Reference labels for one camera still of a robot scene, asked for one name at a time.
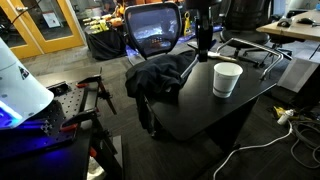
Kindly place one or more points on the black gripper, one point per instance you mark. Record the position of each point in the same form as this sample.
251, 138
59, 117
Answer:
204, 30

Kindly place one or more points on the blue pen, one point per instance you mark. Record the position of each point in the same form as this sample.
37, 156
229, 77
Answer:
189, 68

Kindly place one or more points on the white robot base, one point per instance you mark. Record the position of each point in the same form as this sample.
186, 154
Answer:
20, 93

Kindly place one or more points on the white paper cup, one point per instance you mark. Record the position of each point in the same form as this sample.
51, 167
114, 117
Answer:
226, 83

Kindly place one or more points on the yellow black stand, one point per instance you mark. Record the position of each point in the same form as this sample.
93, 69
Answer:
187, 25

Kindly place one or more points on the black cloth jacket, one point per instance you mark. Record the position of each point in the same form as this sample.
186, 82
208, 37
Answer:
156, 75

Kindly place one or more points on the black office chair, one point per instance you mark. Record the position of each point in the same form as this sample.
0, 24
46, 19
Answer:
245, 20

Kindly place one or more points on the mesh back office chair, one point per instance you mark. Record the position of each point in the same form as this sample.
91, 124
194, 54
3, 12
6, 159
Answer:
153, 30

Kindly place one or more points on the wooden desk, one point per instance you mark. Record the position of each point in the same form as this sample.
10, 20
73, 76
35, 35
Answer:
293, 30

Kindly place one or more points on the yellow floor tool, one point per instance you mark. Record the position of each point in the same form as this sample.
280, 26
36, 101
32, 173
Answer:
278, 111

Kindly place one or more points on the white computer case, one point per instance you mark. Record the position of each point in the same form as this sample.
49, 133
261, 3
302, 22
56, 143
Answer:
296, 75

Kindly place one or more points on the black draped table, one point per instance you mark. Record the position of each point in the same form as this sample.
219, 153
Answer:
106, 43

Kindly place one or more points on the white plastic bottle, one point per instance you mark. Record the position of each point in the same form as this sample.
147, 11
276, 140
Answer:
285, 117

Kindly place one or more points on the yellow tool pile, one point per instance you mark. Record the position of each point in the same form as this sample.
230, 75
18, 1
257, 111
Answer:
99, 26

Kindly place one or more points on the yellow framed glass door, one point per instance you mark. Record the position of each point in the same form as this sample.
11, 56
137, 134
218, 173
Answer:
28, 51
73, 30

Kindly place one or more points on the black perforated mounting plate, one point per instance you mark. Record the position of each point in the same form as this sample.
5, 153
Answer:
66, 103

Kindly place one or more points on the chrome tubular frame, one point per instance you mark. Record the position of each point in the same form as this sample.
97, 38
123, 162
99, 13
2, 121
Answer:
272, 66

